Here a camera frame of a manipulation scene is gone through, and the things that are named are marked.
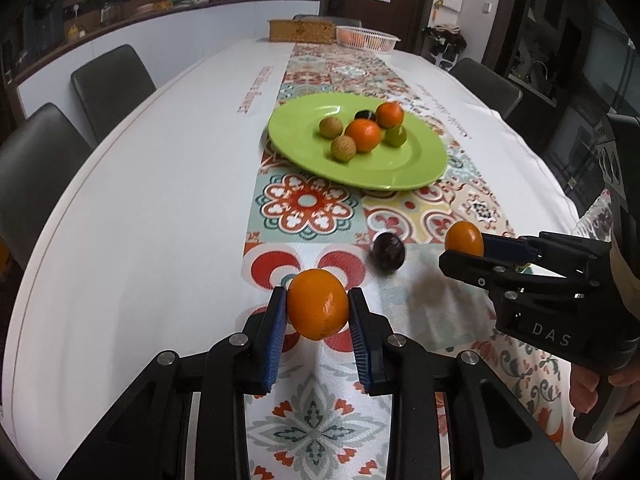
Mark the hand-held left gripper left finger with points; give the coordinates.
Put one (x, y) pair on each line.
(274, 342)

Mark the pile of dark bags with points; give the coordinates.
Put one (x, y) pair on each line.
(445, 44)

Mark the person's right hand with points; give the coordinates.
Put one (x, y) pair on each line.
(585, 390)

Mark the small orange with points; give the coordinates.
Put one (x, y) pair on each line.
(389, 114)
(464, 239)

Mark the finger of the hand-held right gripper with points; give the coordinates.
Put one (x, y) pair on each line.
(505, 248)
(470, 267)

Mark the black coffee machine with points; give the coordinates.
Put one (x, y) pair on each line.
(42, 22)

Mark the dark plum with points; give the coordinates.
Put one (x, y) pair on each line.
(389, 252)
(365, 114)

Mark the green citrus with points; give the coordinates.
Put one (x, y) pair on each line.
(395, 137)

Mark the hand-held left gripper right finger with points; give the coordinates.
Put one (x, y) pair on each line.
(361, 347)

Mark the green plate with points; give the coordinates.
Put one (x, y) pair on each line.
(400, 167)

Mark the white plastic basket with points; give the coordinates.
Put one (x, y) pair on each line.
(367, 39)

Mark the brown kiwi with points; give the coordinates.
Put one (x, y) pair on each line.
(343, 149)
(331, 127)

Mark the large orange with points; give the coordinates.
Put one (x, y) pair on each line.
(363, 136)
(317, 305)

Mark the white base cabinets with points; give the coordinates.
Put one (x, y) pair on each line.
(200, 35)

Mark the glass sliding door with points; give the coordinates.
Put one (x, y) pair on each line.
(590, 60)

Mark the grey dining chair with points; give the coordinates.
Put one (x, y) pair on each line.
(327, 19)
(112, 85)
(35, 175)
(487, 84)

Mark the dark wooden door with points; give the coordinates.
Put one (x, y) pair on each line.
(410, 5)

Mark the floral patterned cloth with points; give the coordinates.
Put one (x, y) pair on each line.
(595, 217)

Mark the white floral patterned tablecloth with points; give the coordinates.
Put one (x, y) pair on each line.
(310, 205)

